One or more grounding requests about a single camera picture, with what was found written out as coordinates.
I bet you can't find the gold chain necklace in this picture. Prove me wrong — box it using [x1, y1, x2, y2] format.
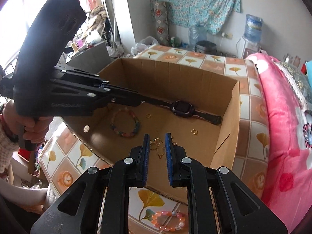
[149, 137, 177, 160]

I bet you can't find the multicolour bead necklace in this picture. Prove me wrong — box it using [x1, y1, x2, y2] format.
[110, 109, 141, 138]

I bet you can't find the left hand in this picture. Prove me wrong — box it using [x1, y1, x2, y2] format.
[2, 100, 53, 144]

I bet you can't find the gold hoop earring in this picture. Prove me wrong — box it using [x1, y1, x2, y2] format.
[191, 128, 198, 135]

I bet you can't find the black smart watch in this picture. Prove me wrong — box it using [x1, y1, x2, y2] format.
[143, 98, 222, 125]

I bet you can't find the brown cardboard box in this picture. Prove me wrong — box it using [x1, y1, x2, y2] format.
[61, 58, 241, 204]

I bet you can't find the dark grey cabinet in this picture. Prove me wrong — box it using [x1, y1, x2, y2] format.
[66, 42, 112, 74]

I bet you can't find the patterned tablecloth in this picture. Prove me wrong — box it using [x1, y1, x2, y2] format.
[41, 45, 269, 233]

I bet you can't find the white plastic bag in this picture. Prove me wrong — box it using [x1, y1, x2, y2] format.
[131, 36, 159, 57]

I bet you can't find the pink blanket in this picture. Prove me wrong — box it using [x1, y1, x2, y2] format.
[247, 53, 311, 232]

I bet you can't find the white water dispenser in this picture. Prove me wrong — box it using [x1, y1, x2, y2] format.
[236, 36, 260, 59]

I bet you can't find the rolled patterned mat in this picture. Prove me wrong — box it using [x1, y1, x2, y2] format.
[153, 1, 170, 46]

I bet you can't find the water bottle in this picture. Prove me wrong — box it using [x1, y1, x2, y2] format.
[243, 14, 263, 44]

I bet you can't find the floral blue cloth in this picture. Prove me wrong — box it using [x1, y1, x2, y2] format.
[151, 0, 241, 35]

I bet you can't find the blue cartoon pillow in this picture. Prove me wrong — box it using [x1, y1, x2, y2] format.
[305, 61, 312, 88]

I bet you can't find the pink orange bead bracelet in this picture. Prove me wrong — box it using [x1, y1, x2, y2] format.
[150, 210, 187, 232]

